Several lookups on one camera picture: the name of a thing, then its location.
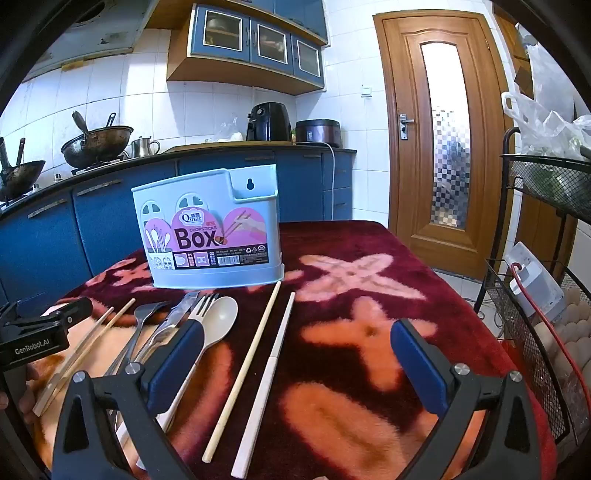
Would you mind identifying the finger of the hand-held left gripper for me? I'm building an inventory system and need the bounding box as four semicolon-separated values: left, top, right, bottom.
41;296;94;334

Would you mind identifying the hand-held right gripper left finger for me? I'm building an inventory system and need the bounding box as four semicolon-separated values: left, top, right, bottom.
52;320;205;480

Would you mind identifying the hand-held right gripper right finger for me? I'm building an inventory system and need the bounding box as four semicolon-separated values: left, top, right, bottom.
390;318;542;480

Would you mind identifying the metal knife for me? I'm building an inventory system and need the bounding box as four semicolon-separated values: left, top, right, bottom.
131;291;201;365

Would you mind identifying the beige plastic spoon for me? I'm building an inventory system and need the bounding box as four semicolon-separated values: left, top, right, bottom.
117;296;239;469

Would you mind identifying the beige plastic fork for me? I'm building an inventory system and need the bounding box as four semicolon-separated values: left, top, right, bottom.
187;292;220;330

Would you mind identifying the long bamboo chopstick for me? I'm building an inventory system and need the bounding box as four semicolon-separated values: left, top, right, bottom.
202;281;282;463

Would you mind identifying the white chopstick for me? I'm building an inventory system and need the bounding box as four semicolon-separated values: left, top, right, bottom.
231;292;296;479

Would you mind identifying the light blue utensil box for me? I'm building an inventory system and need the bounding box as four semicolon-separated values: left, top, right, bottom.
131;164;284;290

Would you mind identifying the red floral printed blanket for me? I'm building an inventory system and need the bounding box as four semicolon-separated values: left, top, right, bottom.
28;220;557;480

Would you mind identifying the blue base cabinet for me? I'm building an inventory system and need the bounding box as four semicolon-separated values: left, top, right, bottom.
0;148;357;315

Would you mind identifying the white power strip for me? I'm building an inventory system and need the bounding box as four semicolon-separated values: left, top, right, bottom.
503;242;566;319

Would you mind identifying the small black wok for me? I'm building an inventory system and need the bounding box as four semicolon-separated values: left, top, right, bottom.
0;159;47;201

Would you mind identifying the gas stove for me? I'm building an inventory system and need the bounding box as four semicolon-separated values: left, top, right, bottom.
69;154;134;176

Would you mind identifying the tray of eggs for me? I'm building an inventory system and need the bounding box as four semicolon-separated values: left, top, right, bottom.
536;286;591;398

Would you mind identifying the large black wok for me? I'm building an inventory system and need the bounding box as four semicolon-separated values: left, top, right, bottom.
61;126;134;169

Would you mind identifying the metal kettle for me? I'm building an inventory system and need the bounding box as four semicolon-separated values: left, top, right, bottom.
130;137;161;158

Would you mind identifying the wooden door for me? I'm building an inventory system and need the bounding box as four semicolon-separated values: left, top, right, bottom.
373;10;513;280

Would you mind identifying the clear plastic bag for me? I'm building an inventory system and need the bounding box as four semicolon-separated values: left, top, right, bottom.
215;117;245;143

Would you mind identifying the dark rice cooker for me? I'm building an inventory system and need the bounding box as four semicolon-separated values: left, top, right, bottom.
295;119;343;148

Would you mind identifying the black air fryer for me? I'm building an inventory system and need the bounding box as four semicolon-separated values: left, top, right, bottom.
246;102;293;142

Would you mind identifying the white plastic bag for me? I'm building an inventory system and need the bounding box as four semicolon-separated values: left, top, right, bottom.
502;41;591;160

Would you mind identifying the range hood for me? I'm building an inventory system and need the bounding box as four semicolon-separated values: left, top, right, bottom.
18;0;160;81

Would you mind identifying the red cable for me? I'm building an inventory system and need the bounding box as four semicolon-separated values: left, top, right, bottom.
510;263;583;416

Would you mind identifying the white power cable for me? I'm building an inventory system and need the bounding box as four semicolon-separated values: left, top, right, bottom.
318;141;337;221

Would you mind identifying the black wire rack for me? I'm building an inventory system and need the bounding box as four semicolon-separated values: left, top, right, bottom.
475;128;591;444

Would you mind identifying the blue wall cabinet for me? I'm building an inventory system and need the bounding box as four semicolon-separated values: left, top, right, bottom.
166;2;329;96

